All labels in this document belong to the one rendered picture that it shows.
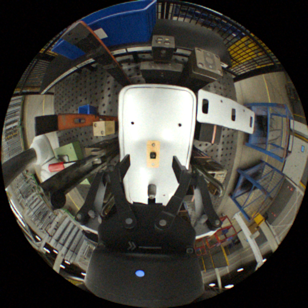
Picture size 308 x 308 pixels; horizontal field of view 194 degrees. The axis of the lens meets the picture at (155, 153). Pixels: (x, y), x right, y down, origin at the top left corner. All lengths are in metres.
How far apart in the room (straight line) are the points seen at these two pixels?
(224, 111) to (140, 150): 0.29
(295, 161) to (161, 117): 7.85
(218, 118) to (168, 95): 0.17
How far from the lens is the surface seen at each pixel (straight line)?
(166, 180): 0.31
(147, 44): 0.33
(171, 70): 0.30
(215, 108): 0.31
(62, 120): 0.19
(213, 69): 0.28
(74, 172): 0.21
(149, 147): 0.25
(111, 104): 0.63
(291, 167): 7.98
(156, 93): 0.26
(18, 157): 0.68
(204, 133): 0.31
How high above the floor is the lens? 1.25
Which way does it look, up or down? 71 degrees down
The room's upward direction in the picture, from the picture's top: 179 degrees counter-clockwise
